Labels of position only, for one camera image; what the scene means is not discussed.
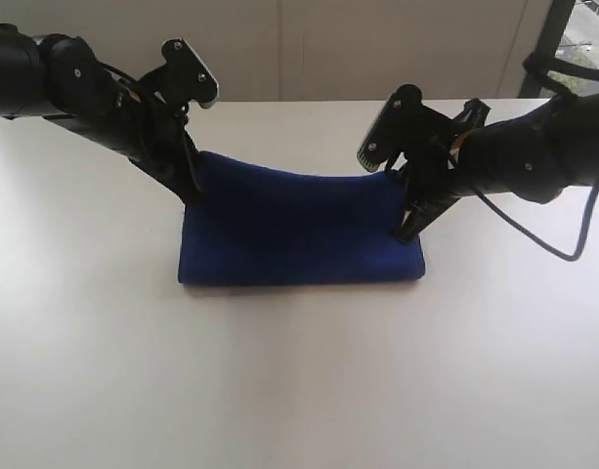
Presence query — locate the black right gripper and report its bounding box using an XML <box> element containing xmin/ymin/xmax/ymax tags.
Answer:
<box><xmin>395</xmin><ymin>98</ymin><xmax>490</xmax><ymax>243</ymax></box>

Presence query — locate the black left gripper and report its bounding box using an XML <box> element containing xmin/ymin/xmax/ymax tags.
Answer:
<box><xmin>83</xmin><ymin>63</ymin><xmax>203</xmax><ymax>204</ymax></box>

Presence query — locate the blue towel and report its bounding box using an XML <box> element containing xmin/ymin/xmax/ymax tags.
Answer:
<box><xmin>177</xmin><ymin>151</ymin><xmax>426</xmax><ymax>287</ymax></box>

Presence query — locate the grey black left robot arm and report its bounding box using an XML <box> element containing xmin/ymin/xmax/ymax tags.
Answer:
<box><xmin>0</xmin><ymin>24</ymin><xmax>219</xmax><ymax>205</ymax></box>

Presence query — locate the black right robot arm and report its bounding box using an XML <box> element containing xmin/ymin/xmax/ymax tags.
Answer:
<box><xmin>397</xmin><ymin>94</ymin><xmax>599</xmax><ymax>242</ymax></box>

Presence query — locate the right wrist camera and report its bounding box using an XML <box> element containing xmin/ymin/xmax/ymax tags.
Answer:
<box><xmin>357</xmin><ymin>84</ymin><xmax>452</xmax><ymax>173</ymax></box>

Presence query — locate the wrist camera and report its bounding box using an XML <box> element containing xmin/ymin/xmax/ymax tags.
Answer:
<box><xmin>357</xmin><ymin>84</ymin><xmax>452</xmax><ymax>173</ymax></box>
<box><xmin>139</xmin><ymin>38</ymin><xmax>219</xmax><ymax>109</ymax></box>

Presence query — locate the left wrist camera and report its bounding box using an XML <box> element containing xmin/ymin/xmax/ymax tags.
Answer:
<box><xmin>139</xmin><ymin>38</ymin><xmax>219</xmax><ymax>109</ymax></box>

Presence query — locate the dark window frame post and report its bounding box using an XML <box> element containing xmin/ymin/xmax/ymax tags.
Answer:
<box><xmin>518</xmin><ymin>0</ymin><xmax>576</xmax><ymax>99</ymax></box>

